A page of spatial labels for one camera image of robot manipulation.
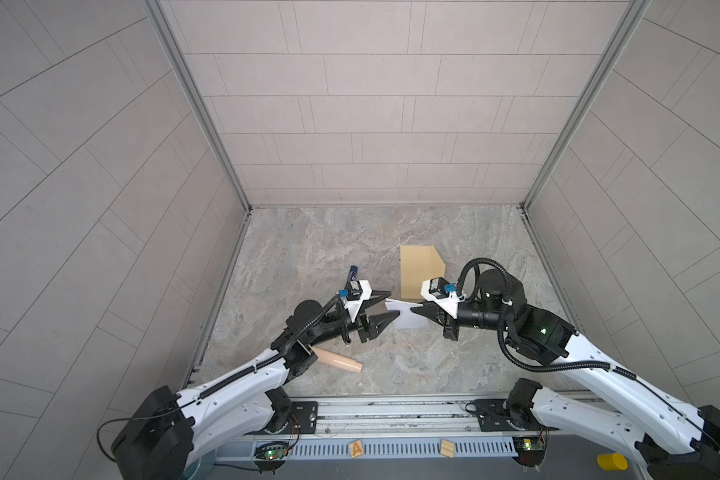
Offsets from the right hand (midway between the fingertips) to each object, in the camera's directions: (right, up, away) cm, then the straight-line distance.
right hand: (415, 311), depth 63 cm
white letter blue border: (-2, -2, +1) cm, 3 cm away
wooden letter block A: (-13, -32, +3) cm, 35 cm away
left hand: (-4, 0, +2) cm, 4 cm away
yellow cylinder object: (+40, -30, -2) cm, 51 cm away
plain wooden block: (+8, -32, +4) cm, 33 cm away
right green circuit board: (+28, -33, +6) cm, 44 cm away
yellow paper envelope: (+7, +5, +41) cm, 42 cm away
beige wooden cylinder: (-19, -18, +16) cm, 30 cm away
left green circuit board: (-30, -32, +1) cm, 44 cm away
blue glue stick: (-16, +3, +33) cm, 37 cm away
